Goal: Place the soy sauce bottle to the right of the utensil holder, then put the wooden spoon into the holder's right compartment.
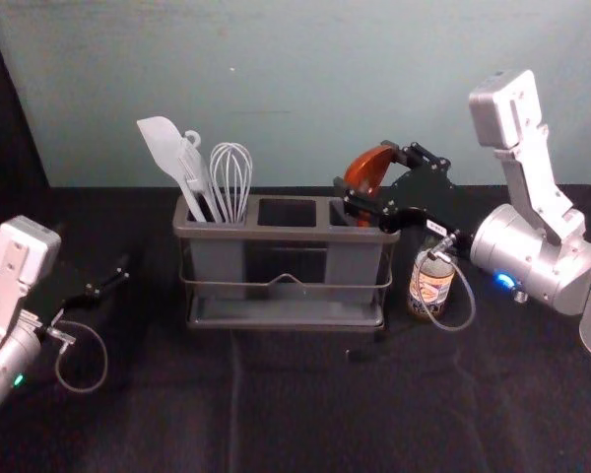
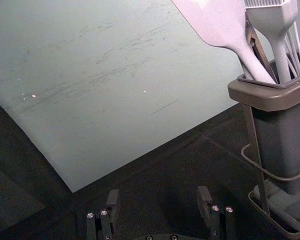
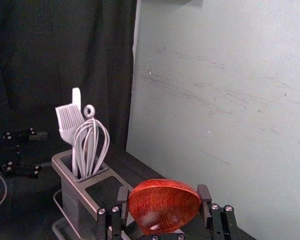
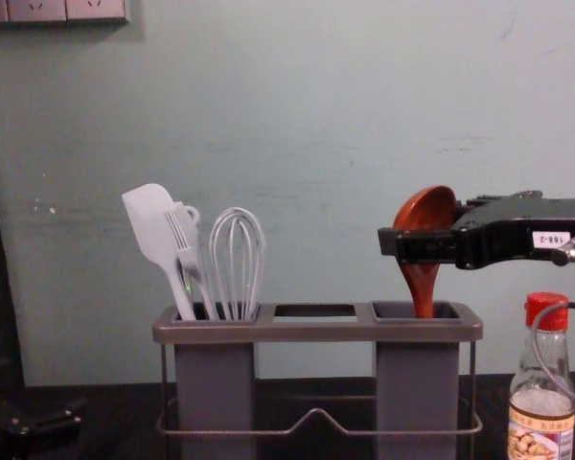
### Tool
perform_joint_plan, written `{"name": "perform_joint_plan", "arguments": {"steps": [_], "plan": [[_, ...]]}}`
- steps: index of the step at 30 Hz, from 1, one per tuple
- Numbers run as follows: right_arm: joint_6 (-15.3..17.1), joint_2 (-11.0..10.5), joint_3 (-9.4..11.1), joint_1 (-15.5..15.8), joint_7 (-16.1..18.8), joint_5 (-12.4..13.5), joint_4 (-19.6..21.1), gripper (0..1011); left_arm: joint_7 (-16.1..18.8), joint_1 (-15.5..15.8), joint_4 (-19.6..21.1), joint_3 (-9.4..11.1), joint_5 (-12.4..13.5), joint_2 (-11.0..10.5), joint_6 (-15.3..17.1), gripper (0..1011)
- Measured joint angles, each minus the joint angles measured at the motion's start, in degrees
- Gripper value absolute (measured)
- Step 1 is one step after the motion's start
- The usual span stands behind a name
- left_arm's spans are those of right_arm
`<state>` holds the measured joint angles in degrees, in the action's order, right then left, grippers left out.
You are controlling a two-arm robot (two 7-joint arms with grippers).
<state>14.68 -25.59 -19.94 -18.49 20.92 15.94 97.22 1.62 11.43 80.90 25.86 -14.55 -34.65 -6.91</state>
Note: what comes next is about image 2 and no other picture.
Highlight grey silicone spatula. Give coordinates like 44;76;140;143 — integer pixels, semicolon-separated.
170;0;277;85

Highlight grey wire whisk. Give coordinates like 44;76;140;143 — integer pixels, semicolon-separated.
283;0;300;77

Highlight grey silicone basting brush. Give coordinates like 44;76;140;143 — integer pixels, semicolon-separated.
244;0;299;85

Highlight grey plastic utensil holder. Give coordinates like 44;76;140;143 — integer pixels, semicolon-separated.
227;71;300;196

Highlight black table cloth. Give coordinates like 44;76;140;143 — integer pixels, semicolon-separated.
0;94;300;240

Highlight steel and black tongs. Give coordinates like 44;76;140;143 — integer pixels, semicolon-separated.
245;20;279;82

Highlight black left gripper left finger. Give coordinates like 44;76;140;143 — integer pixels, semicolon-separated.
85;189;120;240

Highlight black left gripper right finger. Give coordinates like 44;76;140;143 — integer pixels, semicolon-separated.
197;185;237;240

